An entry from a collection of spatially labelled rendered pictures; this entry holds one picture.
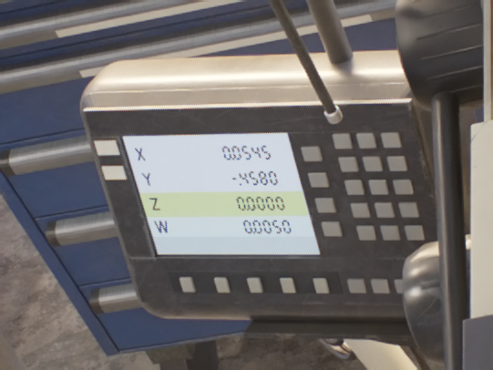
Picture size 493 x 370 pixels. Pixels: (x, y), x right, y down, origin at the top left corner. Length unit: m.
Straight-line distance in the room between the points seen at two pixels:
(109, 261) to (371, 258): 1.35
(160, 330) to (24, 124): 0.42
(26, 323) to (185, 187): 1.80
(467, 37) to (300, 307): 0.94
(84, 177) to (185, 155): 1.19
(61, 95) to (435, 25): 1.97
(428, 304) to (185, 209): 0.88
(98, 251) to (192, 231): 1.25
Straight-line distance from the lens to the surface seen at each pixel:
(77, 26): 3.26
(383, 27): 3.23
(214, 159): 2.29
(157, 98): 2.30
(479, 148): 1.29
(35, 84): 3.34
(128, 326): 3.71
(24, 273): 4.18
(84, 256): 3.61
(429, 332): 1.47
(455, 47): 1.44
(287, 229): 2.30
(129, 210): 2.36
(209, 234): 2.34
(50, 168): 3.45
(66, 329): 4.07
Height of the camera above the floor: 2.76
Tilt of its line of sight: 42 degrees down
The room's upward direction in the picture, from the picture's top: 29 degrees counter-clockwise
